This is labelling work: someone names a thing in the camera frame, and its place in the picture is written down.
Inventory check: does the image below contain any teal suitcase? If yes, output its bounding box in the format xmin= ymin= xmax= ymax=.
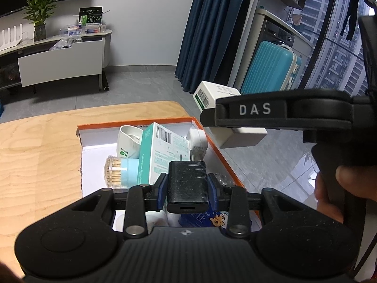
xmin=240 ymin=41 xmax=302 ymax=95

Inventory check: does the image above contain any pile of small packets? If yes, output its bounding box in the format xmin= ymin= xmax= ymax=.
xmin=49 ymin=24 xmax=108 ymax=50

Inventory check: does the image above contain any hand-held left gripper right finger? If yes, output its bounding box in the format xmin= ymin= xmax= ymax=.
xmin=208 ymin=172 xmax=307 ymax=239

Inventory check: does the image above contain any white router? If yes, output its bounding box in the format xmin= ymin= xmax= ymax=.
xmin=0 ymin=25 xmax=25 ymax=50

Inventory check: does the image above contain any blue cartoon tin box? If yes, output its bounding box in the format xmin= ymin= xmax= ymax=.
xmin=178 ymin=209 xmax=233 ymax=229

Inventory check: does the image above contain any dark blue curtain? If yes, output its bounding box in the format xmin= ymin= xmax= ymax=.
xmin=175 ymin=0 xmax=257 ymax=95

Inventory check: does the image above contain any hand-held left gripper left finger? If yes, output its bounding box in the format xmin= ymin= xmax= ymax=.
xmin=71 ymin=172 xmax=169 ymax=240

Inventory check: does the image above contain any blue toothpick holder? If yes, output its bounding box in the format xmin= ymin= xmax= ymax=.
xmin=104 ymin=156 xmax=140 ymax=189

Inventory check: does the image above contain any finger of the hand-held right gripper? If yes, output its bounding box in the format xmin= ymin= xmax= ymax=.
xmin=200 ymin=97 xmax=228 ymax=128

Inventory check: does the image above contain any green black display box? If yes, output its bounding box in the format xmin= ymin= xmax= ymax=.
xmin=79 ymin=6 xmax=103 ymax=26

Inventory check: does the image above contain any clear liquid bottle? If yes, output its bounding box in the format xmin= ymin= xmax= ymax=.
xmin=215 ymin=173 xmax=236 ymax=187

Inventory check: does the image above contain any dark hanging garment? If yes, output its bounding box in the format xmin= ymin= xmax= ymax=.
xmin=341 ymin=0 xmax=363 ymax=41

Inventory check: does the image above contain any low tv cabinet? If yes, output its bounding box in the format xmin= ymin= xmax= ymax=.
xmin=0 ymin=29 xmax=113 ymax=95

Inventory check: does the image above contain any black charger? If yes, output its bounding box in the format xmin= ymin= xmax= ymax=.
xmin=166 ymin=161 xmax=210 ymax=215

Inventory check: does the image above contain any white charger box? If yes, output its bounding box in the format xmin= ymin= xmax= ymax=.
xmin=193 ymin=80 xmax=268 ymax=149

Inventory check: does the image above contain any white power adapter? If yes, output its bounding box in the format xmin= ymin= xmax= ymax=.
xmin=186 ymin=128 xmax=209 ymax=161

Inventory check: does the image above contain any dark built-in appliance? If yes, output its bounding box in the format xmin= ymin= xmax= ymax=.
xmin=259 ymin=20 xmax=295 ymax=48

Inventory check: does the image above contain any small green plant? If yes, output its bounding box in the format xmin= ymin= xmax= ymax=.
xmin=305 ymin=150 xmax=321 ymax=177

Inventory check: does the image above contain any teal cardboard box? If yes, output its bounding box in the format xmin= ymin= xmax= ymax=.
xmin=138 ymin=122 xmax=192 ymax=186

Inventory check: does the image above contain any person's right hand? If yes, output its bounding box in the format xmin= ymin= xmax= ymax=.
xmin=314 ymin=165 xmax=377 ymax=225

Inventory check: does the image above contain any potted plant in dark vase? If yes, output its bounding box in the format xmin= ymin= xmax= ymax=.
xmin=22 ymin=0 xmax=65 ymax=42

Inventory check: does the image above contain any orange white cardboard box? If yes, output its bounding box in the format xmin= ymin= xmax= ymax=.
xmin=77 ymin=117 xmax=262 ymax=234

